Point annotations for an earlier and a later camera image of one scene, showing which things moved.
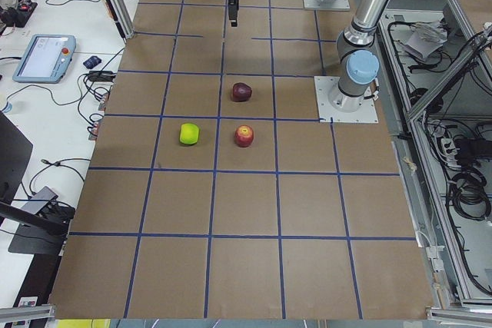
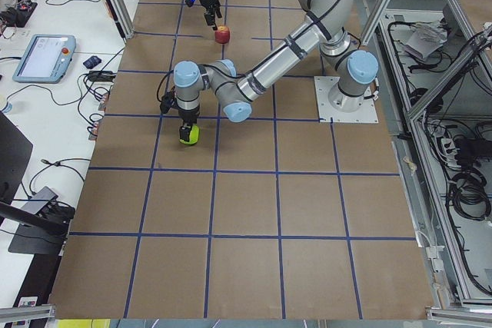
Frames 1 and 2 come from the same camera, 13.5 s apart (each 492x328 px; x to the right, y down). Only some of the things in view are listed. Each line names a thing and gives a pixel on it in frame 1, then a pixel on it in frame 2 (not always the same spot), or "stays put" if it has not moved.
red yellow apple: x=244 y=135 -> x=222 y=34
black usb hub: x=34 y=207 stays put
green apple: x=189 y=134 stays put
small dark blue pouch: x=92 y=62 stays put
